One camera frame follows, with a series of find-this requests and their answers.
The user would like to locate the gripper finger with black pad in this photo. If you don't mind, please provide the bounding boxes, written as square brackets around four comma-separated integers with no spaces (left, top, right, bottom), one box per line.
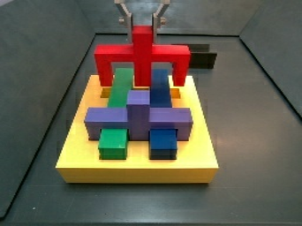
[115,0,132,42]

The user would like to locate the green long bar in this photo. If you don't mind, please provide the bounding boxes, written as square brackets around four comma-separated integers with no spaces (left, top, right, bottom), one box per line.
[97,68,134,160]

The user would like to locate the blue long bar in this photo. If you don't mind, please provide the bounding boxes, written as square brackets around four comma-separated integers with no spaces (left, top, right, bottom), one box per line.
[148,69,176,160]

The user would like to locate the silver gripper finger with screw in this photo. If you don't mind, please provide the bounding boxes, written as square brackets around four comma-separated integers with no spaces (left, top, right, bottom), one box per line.
[152,0,170,42]

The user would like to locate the yellow base board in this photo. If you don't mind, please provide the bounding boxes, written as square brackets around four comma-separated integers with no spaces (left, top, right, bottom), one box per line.
[55,75,218,184]

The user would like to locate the purple cross-shaped block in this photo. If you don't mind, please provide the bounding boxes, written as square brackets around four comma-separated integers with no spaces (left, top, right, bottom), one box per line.
[84,90,194,141]

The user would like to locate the black block holder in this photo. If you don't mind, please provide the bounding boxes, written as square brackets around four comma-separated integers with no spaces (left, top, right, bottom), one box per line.
[170,44,216,69]

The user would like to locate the red cross-shaped block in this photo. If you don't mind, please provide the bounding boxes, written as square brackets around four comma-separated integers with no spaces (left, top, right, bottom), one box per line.
[95,26,191,87]

